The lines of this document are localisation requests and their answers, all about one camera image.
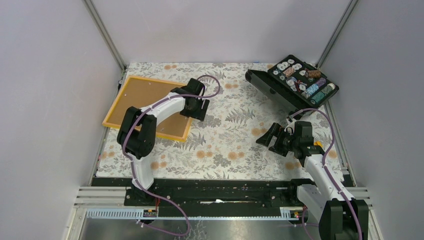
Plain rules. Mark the blue yellow toy car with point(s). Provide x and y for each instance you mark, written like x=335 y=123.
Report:
x=318 y=145

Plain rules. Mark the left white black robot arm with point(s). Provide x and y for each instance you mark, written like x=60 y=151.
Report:
x=137 y=133

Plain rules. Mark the floral patterned table mat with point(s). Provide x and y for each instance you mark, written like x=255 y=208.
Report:
x=223 y=146

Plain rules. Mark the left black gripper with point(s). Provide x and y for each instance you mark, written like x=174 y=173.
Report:
x=199 y=114

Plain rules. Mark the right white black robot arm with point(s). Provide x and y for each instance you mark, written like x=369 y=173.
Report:
x=341 y=216

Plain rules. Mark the orange picture frame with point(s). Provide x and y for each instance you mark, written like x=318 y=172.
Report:
x=109 y=119

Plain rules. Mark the black poker chip case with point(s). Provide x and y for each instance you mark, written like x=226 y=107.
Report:
x=285 y=83

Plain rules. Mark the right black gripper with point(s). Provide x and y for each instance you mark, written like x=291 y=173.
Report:
x=275 y=130

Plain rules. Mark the brown poker chip stack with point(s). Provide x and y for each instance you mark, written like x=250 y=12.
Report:
x=312 y=74

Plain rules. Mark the purple poker chip stack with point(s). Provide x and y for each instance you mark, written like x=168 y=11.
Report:
x=321 y=82

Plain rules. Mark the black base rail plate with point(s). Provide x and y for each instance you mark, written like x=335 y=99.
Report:
x=218 y=198

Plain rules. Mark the teal poker chip stack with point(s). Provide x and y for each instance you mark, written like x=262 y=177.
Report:
x=317 y=98

